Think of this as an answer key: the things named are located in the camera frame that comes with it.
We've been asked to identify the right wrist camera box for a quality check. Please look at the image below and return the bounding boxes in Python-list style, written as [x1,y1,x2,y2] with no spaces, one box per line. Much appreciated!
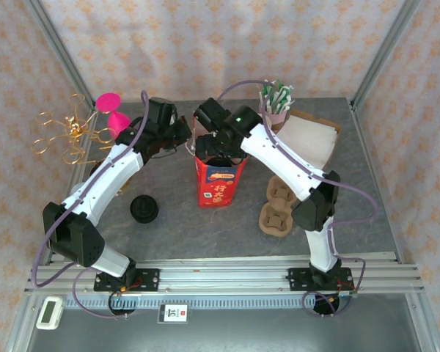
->
[193,97,231,129]

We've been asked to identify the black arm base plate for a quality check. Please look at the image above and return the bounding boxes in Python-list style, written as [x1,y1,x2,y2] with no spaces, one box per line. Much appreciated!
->
[287,267,355,293]
[93,268,161,293]

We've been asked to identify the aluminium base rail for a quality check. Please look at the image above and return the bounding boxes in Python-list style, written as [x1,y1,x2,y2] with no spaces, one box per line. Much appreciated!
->
[24,258,426,294]

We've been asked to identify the white digital timer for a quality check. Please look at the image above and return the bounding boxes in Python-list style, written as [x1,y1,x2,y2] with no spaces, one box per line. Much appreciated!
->
[35,296,64,330]

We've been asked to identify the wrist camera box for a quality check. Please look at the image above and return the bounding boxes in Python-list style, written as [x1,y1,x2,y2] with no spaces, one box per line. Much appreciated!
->
[146,97,179,128]
[193,97,231,129]

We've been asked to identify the grey slotted cable duct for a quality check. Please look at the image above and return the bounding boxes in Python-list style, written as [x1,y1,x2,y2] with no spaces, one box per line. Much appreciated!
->
[64,295,340,309]

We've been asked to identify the red paper bag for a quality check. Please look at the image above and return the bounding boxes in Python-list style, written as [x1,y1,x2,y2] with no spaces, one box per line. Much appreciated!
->
[185,115,249,210]

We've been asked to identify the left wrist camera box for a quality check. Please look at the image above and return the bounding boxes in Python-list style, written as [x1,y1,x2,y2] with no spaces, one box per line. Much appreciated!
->
[146,97,179,128]

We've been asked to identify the green white paper packet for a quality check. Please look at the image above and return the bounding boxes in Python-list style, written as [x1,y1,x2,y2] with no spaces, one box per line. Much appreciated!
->
[258,89,271,113]
[263,79,276,111]
[273,79,284,111]
[280,84,295,113]

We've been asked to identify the gold wire stand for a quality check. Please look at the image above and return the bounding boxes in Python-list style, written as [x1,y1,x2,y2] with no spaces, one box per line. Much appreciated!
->
[31,93,120,166]

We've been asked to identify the small number display card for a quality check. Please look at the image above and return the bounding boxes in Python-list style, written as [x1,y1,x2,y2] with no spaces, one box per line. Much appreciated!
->
[157,302,189,323]

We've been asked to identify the brown pulp carrier stack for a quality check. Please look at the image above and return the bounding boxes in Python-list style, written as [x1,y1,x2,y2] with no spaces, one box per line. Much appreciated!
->
[258,175,298,238]

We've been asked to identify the aluminium table side rail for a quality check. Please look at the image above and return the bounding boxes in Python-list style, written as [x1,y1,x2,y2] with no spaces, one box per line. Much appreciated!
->
[5,106,98,352]
[348,98,440,352]

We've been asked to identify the black cup lid stack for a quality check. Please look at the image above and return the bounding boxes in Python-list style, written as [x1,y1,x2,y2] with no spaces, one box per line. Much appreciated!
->
[129,195,159,224]

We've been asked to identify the aluminium frame post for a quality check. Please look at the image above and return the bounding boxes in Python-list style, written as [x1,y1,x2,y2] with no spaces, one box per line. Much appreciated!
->
[350,0,425,111]
[23,0,98,111]

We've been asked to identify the pink paper cup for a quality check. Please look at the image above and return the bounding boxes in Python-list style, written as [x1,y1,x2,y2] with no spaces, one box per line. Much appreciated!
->
[263,109,290,133]

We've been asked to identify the pink goblet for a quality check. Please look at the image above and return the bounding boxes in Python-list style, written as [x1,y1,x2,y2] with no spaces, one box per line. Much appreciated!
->
[95,92,122,113]
[106,111,133,140]

